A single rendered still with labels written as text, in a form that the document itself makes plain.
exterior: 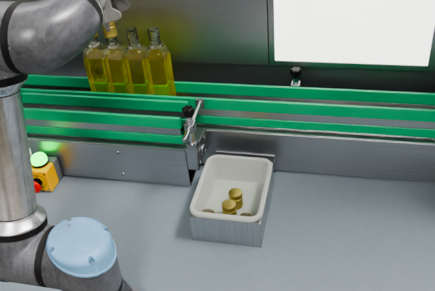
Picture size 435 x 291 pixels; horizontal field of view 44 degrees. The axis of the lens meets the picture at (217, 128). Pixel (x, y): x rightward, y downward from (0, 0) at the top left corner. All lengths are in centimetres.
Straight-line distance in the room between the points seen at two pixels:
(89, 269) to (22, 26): 44
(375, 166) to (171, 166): 53
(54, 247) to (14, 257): 9
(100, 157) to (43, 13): 69
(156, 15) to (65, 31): 67
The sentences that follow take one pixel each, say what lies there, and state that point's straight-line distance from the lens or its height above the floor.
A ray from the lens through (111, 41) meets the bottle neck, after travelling 145.
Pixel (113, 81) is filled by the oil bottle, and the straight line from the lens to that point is 150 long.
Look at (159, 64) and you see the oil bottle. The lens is 142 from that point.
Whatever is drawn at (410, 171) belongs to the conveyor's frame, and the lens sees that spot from 149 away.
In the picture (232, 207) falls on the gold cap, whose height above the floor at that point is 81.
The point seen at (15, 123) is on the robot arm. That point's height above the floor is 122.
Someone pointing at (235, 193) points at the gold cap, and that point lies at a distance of 135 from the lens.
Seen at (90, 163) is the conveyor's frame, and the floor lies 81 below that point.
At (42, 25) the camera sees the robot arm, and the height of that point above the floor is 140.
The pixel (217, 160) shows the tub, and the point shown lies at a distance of 143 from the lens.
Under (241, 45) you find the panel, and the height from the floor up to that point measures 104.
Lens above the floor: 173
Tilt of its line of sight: 36 degrees down
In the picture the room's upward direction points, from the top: 6 degrees counter-clockwise
